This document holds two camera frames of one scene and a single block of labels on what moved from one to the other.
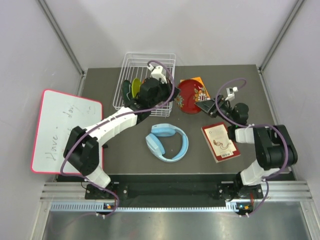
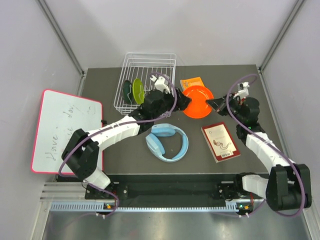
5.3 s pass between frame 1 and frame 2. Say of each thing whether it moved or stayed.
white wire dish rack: stayed
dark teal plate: stayed
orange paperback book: moved
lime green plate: stayed
